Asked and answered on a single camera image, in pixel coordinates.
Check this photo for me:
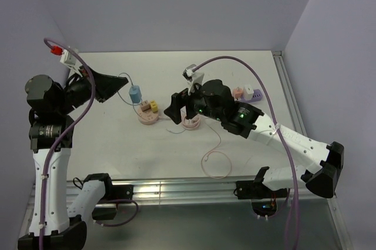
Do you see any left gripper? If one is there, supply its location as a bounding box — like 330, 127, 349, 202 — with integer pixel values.
56, 64, 128, 115

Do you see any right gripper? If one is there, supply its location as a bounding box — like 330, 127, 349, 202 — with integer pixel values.
164, 78, 224, 124

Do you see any blue charger plug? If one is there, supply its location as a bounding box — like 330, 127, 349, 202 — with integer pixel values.
129, 85, 142, 104

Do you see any yellow charger plug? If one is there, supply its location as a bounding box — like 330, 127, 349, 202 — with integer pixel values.
149, 100, 159, 114

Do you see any dusty pink charger plug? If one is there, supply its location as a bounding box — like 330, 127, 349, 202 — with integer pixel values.
139, 101, 150, 112

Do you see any pink round power socket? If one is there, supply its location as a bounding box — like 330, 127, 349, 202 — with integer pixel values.
136, 108, 159, 125

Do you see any pink thin cable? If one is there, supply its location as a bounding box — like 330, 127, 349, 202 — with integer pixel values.
201, 119, 233, 179

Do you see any white 80W charger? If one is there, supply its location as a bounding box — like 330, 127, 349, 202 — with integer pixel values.
243, 84, 254, 101

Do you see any purple power strip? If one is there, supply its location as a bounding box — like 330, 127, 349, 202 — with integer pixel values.
238, 89, 263, 103

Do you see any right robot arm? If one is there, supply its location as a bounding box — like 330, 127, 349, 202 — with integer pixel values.
164, 79, 344, 199

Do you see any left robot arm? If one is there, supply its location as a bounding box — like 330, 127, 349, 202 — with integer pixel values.
18, 66, 129, 249

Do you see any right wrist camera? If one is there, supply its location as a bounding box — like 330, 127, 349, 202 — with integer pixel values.
183, 64, 204, 95

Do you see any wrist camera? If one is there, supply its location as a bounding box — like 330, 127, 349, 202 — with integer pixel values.
183, 64, 204, 95
51, 45, 80, 75

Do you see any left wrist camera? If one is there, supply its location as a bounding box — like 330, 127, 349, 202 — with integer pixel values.
51, 45, 80, 75

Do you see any aluminium front rail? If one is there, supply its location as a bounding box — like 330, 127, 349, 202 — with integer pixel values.
28, 173, 335, 209

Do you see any aluminium rail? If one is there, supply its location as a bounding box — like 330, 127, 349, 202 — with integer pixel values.
28, 173, 335, 209
271, 51, 307, 136

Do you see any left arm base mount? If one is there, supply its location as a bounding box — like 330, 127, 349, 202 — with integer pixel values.
92, 184, 134, 221

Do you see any aluminium right rail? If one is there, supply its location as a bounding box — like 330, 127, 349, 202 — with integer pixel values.
271, 51, 307, 136

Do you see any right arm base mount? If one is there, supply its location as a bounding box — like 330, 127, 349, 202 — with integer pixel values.
233, 180, 290, 218

